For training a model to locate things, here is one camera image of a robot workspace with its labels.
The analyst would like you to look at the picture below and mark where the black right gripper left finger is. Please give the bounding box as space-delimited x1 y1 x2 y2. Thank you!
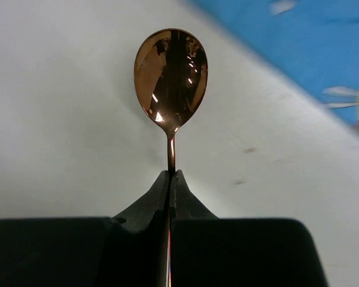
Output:
113 170 171 234

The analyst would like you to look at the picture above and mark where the copper spoon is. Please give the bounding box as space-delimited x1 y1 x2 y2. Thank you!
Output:
133 28 208 286

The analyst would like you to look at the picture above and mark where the blue space-print cloth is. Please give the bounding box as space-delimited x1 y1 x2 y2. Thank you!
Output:
196 1 359 132

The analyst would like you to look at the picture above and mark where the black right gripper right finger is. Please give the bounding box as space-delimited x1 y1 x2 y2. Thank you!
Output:
172 170 218 220

